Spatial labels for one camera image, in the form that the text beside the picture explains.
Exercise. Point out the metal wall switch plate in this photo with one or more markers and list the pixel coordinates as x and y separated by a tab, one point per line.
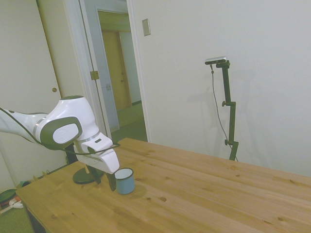
146	27

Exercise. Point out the blue enamel mug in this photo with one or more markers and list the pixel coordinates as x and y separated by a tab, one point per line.
125	185

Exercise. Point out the brass door hinge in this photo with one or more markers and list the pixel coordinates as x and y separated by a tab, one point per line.
94	75

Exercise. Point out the black jointed camera stand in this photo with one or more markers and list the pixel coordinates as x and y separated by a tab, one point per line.
232	121

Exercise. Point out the brown wooden door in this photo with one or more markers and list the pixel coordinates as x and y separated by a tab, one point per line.
114	72

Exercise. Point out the grey camera on stand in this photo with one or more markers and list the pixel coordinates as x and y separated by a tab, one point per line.
216	60

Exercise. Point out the white floor object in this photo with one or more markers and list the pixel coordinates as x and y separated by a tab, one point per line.
17	205

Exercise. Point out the metal door latch plate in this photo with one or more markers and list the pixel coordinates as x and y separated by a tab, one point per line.
107	87

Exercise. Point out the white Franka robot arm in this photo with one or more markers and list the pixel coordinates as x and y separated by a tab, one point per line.
70	114

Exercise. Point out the white open door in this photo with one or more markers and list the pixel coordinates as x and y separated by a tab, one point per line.
107	109

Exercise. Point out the wooden mug tree black base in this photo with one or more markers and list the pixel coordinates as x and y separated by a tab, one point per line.
81	179

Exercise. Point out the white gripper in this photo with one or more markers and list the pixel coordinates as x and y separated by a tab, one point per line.
109	162

